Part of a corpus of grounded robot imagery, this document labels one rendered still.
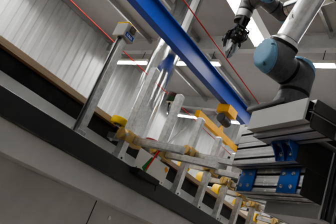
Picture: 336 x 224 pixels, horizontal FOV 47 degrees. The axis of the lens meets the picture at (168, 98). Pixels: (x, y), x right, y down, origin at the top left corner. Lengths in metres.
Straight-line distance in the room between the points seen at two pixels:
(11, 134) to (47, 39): 8.63
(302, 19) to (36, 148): 1.07
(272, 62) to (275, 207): 0.52
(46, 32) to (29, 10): 0.65
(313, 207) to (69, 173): 0.89
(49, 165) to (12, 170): 0.21
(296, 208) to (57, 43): 9.16
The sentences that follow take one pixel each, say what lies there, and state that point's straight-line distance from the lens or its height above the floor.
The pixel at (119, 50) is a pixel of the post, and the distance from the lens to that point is 1.67.
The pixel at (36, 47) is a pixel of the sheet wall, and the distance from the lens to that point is 9.85.
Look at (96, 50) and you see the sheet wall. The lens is 10.90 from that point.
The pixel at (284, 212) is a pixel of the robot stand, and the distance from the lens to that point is 1.45.
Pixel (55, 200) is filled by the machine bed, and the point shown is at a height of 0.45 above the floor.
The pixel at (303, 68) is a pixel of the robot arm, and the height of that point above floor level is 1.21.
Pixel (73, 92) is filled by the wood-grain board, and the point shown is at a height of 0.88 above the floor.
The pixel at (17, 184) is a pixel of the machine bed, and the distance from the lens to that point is 1.71.
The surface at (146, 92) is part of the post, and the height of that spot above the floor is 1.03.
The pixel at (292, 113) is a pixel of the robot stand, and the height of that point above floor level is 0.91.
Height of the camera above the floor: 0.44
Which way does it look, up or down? 20 degrees up
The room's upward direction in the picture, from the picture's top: 22 degrees clockwise
